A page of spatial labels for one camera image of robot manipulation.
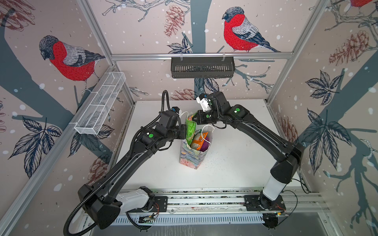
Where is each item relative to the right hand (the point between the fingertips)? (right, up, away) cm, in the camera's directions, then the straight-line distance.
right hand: (192, 116), depth 73 cm
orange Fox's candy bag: (+4, -13, +3) cm, 13 cm away
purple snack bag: (+6, -15, -1) cm, 16 cm away
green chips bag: (-1, -5, -3) cm, 6 cm away
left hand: (-2, -5, -1) cm, 5 cm away
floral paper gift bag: (-1, -22, +3) cm, 23 cm away
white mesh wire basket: (-51, 0, -1) cm, 51 cm away
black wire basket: (+7, +35, +30) cm, 47 cm away
